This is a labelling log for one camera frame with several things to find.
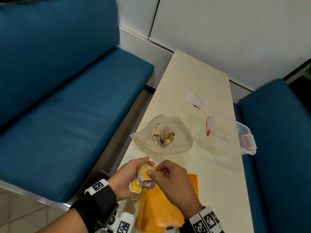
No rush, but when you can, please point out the person's right hand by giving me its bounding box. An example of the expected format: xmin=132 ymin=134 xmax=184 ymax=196
xmin=147 ymin=159 xmax=204 ymax=219

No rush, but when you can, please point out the person's left hand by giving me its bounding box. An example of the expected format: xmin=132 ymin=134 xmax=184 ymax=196
xmin=108 ymin=156 xmax=156 ymax=202

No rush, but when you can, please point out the bunch of tea bags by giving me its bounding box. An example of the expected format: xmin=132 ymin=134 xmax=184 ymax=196
xmin=128 ymin=163 xmax=158 ymax=201

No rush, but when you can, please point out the yellow tray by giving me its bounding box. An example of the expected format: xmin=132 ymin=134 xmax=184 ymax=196
xmin=135 ymin=174 xmax=199 ymax=233

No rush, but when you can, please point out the clear plastic bag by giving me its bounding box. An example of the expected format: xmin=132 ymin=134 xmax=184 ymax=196
xmin=130 ymin=114 xmax=194 ymax=156

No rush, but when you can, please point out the clear box with red latches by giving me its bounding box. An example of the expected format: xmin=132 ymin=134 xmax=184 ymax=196
xmin=195 ymin=113 xmax=257 ymax=156

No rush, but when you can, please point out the person's right forearm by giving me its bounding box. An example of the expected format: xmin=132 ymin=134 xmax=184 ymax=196
xmin=181 ymin=217 xmax=224 ymax=233

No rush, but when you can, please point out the person's left forearm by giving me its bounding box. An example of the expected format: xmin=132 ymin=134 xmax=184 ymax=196
xmin=36 ymin=184 xmax=120 ymax=233

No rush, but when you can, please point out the white marker wristband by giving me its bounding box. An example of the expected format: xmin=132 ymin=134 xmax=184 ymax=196
xmin=84 ymin=179 xmax=109 ymax=195
xmin=188 ymin=206 xmax=224 ymax=233

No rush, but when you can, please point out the white paper patch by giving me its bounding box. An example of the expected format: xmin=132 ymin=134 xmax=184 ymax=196
xmin=186 ymin=92 xmax=209 ymax=111

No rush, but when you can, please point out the blue sofa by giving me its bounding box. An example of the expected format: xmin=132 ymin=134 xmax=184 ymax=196
xmin=0 ymin=0 xmax=155 ymax=211
xmin=233 ymin=79 xmax=311 ymax=233

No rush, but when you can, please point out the black metal pole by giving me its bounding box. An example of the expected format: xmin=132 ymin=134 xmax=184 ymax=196
xmin=283 ymin=58 xmax=311 ymax=80

